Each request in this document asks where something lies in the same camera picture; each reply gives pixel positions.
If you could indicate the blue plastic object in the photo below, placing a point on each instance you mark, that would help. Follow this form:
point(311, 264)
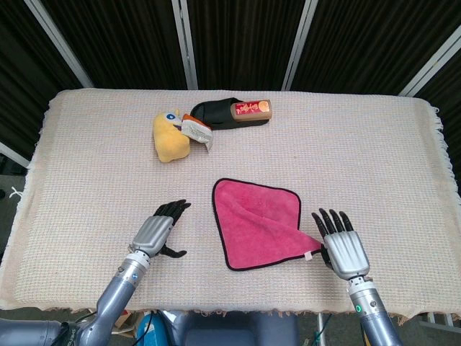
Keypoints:
point(151, 329)

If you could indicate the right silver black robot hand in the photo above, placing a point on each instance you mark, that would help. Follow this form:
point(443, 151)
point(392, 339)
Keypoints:
point(345, 252)

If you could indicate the yellow plush toy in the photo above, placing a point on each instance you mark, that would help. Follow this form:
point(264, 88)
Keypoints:
point(169, 140)

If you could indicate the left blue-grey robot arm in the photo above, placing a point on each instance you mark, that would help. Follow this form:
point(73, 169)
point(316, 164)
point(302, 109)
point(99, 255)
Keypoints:
point(115, 292)

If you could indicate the white partition post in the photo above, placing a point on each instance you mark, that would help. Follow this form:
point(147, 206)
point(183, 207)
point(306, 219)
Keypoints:
point(428, 66)
point(59, 45)
point(185, 47)
point(299, 47)
point(14, 154)

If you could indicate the brown cardboard box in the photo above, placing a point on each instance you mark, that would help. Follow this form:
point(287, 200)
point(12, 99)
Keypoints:
point(129, 322)

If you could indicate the beige woven tablecloth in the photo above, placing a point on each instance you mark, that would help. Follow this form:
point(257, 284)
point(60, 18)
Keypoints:
point(90, 180)

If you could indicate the pink cloth black trim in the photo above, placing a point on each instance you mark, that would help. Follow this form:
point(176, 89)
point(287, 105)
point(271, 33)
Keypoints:
point(252, 223)

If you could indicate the dark pleated curtain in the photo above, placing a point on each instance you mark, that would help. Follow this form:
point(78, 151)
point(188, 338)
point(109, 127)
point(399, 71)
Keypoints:
point(126, 43)

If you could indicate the red orange snack package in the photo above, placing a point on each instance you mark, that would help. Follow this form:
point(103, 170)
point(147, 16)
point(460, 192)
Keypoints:
point(252, 110)

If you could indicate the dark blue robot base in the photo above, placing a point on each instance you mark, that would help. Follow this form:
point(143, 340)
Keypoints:
point(234, 331)

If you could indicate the white table leg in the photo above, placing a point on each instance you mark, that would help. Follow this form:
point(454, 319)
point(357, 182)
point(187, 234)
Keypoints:
point(321, 328)

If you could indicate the black slipper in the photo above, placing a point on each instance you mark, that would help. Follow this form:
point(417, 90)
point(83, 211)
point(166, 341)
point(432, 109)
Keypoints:
point(212, 111)

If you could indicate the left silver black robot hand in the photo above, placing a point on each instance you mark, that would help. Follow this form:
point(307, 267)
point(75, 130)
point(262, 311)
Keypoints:
point(153, 234)

